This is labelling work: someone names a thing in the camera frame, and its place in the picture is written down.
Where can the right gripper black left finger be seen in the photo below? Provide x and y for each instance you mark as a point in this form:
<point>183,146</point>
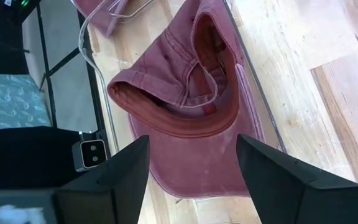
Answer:
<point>117,189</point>

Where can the teal patterned cushion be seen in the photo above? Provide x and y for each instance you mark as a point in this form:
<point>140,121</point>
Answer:
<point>9,101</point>

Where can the clear acrylic stand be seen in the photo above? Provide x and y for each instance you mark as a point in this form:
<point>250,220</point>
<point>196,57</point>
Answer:
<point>268,124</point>

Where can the black device with green light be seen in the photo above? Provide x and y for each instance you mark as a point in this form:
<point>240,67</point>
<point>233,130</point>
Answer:
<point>2,34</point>

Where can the maroon baseball cap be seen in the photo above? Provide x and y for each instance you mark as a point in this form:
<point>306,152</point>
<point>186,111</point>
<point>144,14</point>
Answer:
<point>197,168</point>

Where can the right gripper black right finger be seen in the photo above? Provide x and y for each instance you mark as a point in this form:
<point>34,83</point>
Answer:
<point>291,193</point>

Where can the small grey two-lens camera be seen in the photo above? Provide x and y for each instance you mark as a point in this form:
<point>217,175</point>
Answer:
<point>89,154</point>

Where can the thin black metal stand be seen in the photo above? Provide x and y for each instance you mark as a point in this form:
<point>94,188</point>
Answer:
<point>49,74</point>

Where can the pink fabric cap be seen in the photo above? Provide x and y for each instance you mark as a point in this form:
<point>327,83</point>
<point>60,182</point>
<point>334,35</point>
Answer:
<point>99,12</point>

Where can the black bulky object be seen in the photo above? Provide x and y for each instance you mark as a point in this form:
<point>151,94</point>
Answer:
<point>26,158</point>

